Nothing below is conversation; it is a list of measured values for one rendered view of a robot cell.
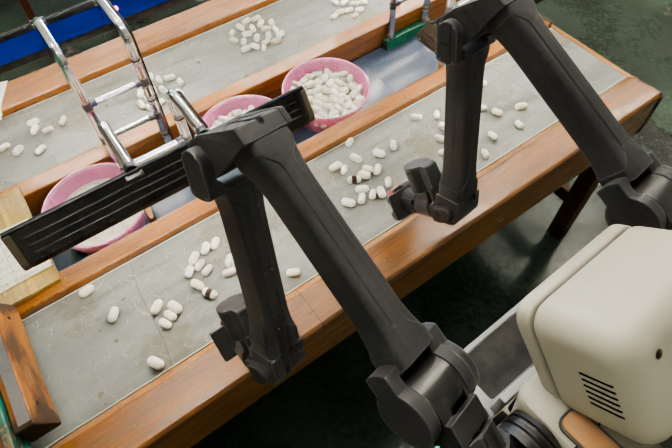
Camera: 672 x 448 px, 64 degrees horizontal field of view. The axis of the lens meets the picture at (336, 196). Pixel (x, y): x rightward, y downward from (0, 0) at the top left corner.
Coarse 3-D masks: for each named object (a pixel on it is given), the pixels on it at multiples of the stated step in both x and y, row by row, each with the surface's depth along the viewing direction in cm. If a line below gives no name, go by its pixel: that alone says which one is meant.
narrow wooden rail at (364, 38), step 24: (432, 0) 185; (456, 0) 193; (360, 24) 178; (384, 24) 178; (408, 24) 186; (312, 48) 171; (336, 48) 172; (360, 48) 179; (264, 72) 165; (288, 72) 166; (216, 96) 159; (264, 96) 167; (168, 120) 154; (144, 144) 151; (72, 168) 144; (0, 192) 140; (24, 192) 139; (48, 192) 143
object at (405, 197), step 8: (408, 184) 122; (400, 192) 121; (408, 192) 120; (392, 200) 121; (400, 200) 122; (408, 200) 118; (392, 208) 121; (400, 208) 122; (408, 208) 120; (400, 216) 122
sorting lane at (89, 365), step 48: (576, 48) 173; (432, 96) 161; (528, 96) 161; (384, 144) 150; (432, 144) 150; (480, 144) 150; (336, 192) 141; (192, 240) 133; (288, 240) 132; (96, 288) 126; (144, 288) 125; (192, 288) 125; (240, 288) 125; (288, 288) 125; (48, 336) 119; (96, 336) 119; (144, 336) 119; (192, 336) 118; (48, 384) 113; (96, 384) 113; (144, 384) 112
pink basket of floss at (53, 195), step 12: (84, 168) 143; (96, 168) 144; (108, 168) 145; (72, 180) 143; (84, 180) 145; (72, 192) 144; (48, 204) 138; (144, 216) 140; (132, 228) 133; (84, 252) 136
